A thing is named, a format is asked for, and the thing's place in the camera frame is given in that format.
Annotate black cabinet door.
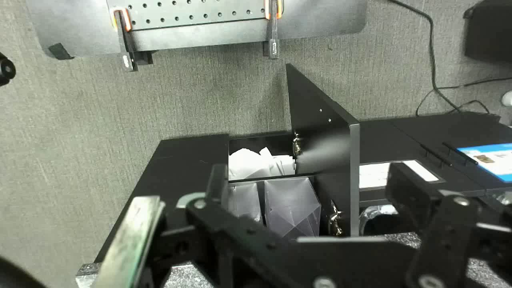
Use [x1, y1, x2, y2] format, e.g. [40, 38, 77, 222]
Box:
[95, 133, 232, 269]
[285, 62, 362, 240]

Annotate crumpled white paper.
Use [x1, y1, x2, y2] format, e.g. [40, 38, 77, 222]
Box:
[228, 147, 298, 182]

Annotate silver metal bar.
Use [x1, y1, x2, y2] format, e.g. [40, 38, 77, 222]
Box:
[88, 193, 168, 288]

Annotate black boxy object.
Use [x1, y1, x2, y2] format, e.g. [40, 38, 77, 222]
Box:
[463, 0, 512, 62]

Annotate grey granite countertop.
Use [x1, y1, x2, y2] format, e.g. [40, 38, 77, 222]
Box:
[74, 229, 512, 288]

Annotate black cabinet body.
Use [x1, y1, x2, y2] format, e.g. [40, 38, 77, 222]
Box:
[95, 126, 365, 269]

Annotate bar clamp with orange handle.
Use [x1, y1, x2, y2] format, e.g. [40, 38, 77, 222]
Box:
[261, 0, 285, 61]
[112, 6, 156, 72]

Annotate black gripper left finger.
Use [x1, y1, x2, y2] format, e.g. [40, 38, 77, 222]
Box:
[184, 197, 343, 288]

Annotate black round knob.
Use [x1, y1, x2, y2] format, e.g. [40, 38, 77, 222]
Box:
[0, 51, 18, 88]

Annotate clear plastic box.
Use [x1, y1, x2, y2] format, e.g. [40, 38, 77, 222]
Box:
[263, 176, 324, 240]

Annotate black floor cable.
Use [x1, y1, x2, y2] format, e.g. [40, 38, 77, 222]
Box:
[415, 75, 512, 118]
[389, 0, 464, 115]

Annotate silver door hinge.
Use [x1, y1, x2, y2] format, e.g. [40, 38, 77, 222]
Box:
[325, 197, 348, 237]
[290, 129, 306, 160]

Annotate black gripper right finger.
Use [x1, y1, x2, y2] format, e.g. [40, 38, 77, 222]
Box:
[386, 161, 482, 288]

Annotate perforated metal robot table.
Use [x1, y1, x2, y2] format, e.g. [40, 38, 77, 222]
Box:
[24, 0, 370, 61]

